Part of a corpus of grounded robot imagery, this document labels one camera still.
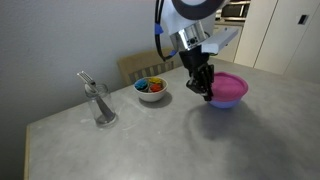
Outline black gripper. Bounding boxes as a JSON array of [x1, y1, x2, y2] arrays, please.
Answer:
[[179, 44, 215, 102]]

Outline pink round plastic plate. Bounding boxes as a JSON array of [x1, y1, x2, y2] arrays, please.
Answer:
[[208, 71, 250, 103]]

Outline blue plastic bowl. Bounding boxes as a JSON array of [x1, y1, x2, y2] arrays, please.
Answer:
[[208, 95, 243, 110]]

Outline white ceramic bowl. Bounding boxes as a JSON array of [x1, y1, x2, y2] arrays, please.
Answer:
[[133, 76, 169, 103]]

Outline cream kitchen base cabinet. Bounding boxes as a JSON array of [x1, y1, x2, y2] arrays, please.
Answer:
[[213, 20, 244, 64]]

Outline red toy piece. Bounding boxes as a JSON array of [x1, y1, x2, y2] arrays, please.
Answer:
[[148, 83, 163, 94]]

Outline yellow toy piece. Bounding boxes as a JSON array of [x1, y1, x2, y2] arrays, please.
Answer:
[[147, 77, 163, 86]]

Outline blue toy piece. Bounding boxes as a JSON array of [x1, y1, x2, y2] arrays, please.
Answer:
[[134, 78, 150, 93]]

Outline light wooden slatted chair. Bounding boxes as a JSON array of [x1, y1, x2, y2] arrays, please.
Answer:
[[116, 46, 184, 87]]

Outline silver microwave oven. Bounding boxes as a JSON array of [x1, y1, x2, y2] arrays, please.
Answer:
[[220, 0, 251, 22]]

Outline tall white cabinet doors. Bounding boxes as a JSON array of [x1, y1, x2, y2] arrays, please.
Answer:
[[233, 0, 320, 84]]

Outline clear glass jar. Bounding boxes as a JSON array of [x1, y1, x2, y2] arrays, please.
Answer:
[[84, 83, 118, 128]]

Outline clear glass with utensils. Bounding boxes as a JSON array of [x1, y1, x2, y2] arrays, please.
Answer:
[[76, 70, 114, 121]]

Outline black door panel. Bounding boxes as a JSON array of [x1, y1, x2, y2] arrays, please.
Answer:
[[297, 14, 309, 26]]

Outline grey wrist camera bar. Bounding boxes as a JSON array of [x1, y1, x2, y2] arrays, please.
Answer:
[[200, 27, 240, 56]]

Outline black cable with blue tape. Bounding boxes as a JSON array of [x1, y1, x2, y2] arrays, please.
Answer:
[[153, 0, 178, 63]]

